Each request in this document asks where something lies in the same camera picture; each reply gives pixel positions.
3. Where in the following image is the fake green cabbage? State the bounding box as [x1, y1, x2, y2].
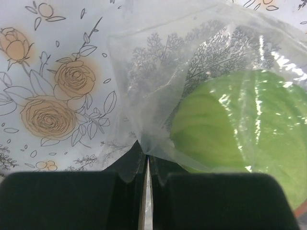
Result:
[170, 70, 307, 209]

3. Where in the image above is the clear zip top bag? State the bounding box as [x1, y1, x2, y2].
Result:
[108, 0, 307, 216]

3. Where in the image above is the floral table mat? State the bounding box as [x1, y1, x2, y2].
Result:
[0, 0, 307, 178]

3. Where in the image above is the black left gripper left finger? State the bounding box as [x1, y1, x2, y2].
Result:
[0, 142, 147, 230]

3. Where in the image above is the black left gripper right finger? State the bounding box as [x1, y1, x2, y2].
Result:
[149, 157, 299, 230]

